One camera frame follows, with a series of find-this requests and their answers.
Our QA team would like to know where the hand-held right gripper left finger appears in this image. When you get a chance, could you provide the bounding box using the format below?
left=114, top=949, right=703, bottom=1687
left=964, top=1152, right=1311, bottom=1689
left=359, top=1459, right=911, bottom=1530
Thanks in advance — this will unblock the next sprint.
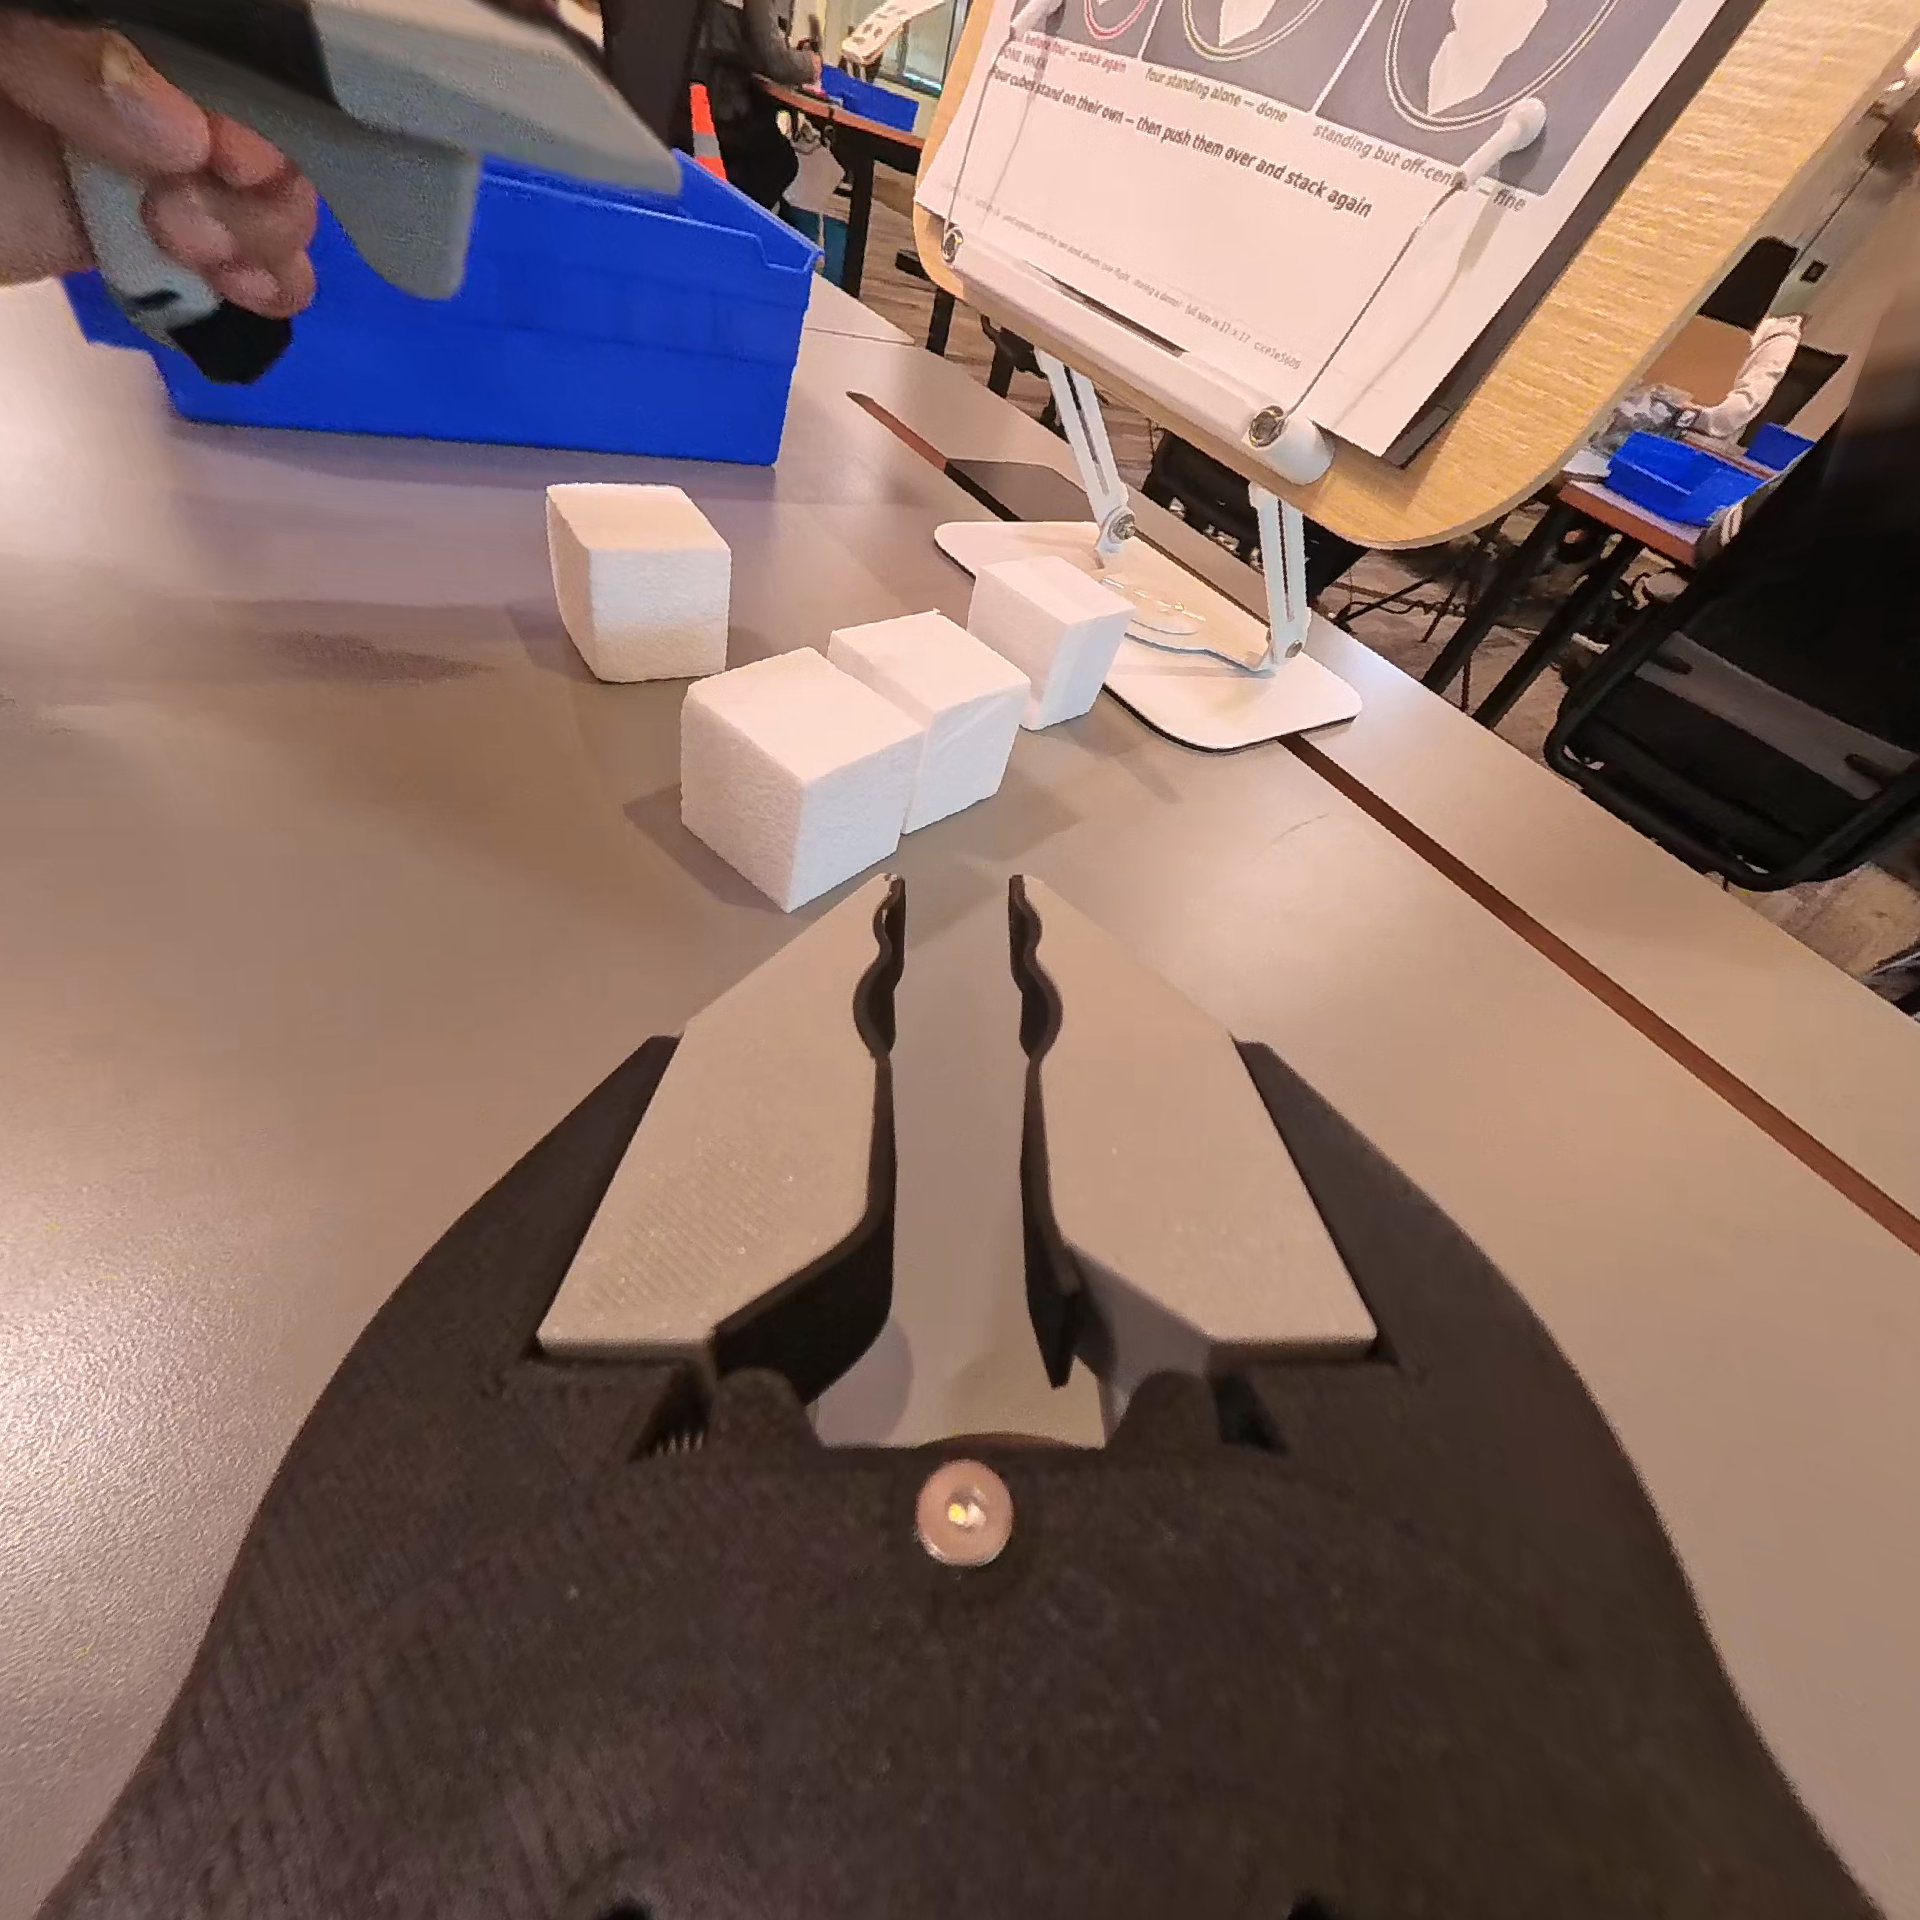
left=530, top=873, right=912, bottom=1403

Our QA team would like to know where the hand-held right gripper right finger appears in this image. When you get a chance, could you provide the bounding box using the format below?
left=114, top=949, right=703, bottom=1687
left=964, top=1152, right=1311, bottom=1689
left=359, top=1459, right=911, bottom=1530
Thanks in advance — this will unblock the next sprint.
left=1006, top=873, right=1383, bottom=1391

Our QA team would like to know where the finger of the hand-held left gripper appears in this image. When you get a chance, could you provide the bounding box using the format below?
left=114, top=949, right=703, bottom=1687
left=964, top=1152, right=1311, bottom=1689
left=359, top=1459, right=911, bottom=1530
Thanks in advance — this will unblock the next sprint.
left=116, top=28, right=484, bottom=301
left=307, top=0, right=686, bottom=196

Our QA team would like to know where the white foam cube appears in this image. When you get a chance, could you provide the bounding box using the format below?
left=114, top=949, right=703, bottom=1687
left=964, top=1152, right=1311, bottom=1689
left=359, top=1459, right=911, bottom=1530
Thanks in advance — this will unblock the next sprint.
left=825, top=609, right=1033, bottom=837
left=545, top=481, right=735, bottom=685
left=967, top=555, right=1137, bottom=731
left=679, top=647, right=928, bottom=915

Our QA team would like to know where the person's left hand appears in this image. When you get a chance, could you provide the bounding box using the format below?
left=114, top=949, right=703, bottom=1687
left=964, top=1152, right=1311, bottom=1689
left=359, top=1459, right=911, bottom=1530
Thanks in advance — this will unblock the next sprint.
left=0, top=23, right=321, bottom=324

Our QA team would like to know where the blue plastic bin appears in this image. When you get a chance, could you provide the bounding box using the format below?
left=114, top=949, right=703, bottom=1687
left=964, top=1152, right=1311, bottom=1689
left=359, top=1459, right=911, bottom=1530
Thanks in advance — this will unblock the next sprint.
left=64, top=141, right=825, bottom=466

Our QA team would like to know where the small blue bin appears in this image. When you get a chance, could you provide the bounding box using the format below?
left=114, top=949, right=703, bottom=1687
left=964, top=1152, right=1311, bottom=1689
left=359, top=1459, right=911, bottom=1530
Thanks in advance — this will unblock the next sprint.
left=1606, top=429, right=1760, bottom=528
left=817, top=66, right=927, bottom=145

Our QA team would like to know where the white document stand with sheet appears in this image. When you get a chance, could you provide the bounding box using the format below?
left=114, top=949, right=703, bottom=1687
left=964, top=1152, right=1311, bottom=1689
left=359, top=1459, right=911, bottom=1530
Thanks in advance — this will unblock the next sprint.
left=912, top=0, right=1920, bottom=748

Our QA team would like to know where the black rectangular desk panel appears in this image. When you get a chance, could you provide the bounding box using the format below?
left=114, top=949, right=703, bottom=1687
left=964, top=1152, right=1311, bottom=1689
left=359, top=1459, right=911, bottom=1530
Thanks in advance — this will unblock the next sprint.
left=950, top=457, right=1121, bottom=528

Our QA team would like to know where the black mesh office chair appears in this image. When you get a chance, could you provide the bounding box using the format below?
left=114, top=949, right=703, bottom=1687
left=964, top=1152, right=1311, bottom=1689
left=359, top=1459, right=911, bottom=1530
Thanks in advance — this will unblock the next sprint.
left=1546, top=577, right=1920, bottom=896

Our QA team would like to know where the printed instruction sheet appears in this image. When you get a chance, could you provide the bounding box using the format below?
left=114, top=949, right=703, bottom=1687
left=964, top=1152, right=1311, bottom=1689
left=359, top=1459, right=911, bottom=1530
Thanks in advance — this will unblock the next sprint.
left=915, top=0, right=1772, bottom=459

